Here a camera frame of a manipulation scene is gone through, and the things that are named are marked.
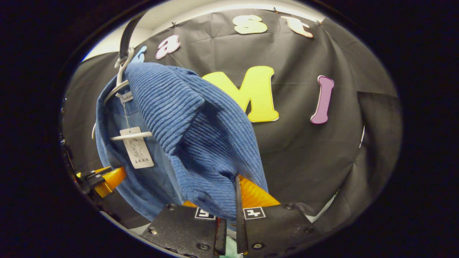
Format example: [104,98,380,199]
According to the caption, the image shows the white clothes hanger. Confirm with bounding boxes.
[91,47,153,141]

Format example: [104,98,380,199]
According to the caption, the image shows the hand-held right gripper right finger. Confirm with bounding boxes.
[235,175,321,255]

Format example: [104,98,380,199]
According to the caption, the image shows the blue corduroy jacket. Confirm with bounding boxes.
[95,62,269,221]

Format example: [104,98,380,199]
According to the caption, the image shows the white hang tag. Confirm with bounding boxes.
[120,126,155,169]

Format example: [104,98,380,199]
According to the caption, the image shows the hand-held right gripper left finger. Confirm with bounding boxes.
[142,201,227,258]

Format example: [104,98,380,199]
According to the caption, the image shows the black clothes rail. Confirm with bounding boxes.
[118,13,144,59]

